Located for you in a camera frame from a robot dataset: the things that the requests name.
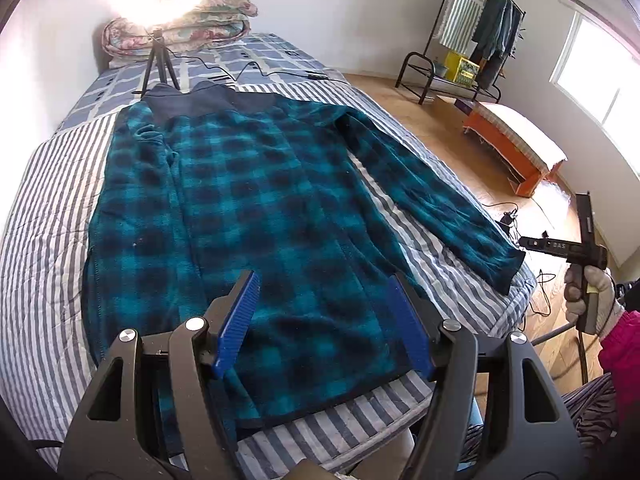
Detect orange bench with white cushion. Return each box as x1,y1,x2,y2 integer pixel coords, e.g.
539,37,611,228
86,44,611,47
463,102,567,198

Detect striped hanging cloth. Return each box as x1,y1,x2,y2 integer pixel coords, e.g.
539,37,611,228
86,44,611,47
434,0,486,54

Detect striped blue white quilt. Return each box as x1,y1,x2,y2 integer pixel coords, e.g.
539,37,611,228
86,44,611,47
1,82,535,479

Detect dark green hanging clothes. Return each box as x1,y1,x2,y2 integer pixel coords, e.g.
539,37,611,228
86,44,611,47
470,0,524,90

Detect striped trouser legs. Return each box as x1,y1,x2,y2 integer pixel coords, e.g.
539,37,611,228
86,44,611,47
462,372,622,466

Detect folded floral comforter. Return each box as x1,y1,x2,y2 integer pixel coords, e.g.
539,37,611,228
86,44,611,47
101,0,258,60

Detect blue checkered bed sheet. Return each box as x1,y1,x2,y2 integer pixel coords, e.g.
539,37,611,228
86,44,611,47
58,32,344,130

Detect black clothes rack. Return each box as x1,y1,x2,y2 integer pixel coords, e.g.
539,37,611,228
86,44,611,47
395,0,526,103

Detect window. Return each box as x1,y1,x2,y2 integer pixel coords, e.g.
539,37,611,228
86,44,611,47
550,12,639,172

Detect black cable on bed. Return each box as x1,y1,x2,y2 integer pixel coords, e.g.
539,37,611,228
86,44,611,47
167,46,332,85

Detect yellow box on rack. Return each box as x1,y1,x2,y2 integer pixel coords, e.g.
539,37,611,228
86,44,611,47
444,51,480,87

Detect right forearm pink sleeve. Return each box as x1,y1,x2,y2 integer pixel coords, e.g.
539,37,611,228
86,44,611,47
599,310,640,422

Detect teal plaid fleece jacket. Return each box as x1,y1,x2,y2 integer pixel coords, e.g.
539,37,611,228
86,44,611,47
82,82,524,436

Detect black tripod stand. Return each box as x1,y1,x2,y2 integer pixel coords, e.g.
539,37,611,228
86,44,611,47
132,27,180,96

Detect right hand white glove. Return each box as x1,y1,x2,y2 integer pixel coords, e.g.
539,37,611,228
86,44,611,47
564,264,625,340

